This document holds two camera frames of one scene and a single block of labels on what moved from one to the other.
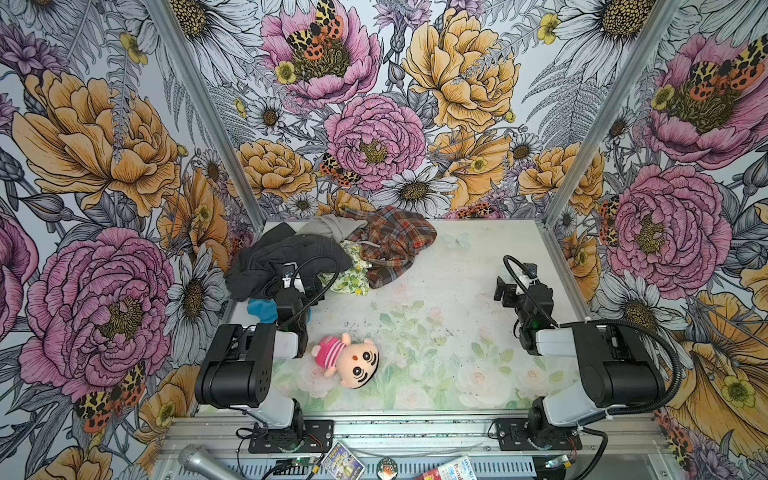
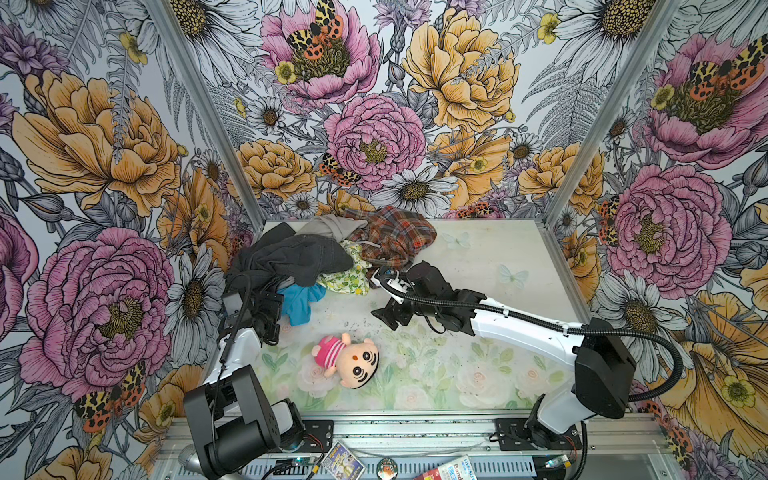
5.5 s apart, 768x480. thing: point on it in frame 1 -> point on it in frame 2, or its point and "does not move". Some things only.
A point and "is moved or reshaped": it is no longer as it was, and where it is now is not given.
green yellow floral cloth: x=354 y=281 does not move
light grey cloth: x=337 y=227 does not move
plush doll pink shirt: x=355 y=364 does not move
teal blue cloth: x=265 y=309 is moved or reshaped
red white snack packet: x=459 y=469 does not move
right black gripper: x=510 y=292 -> x=384 y=313
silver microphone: x=199 y=460 does not move
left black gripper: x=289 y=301 -> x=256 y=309
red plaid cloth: x=389 y=241 does not move
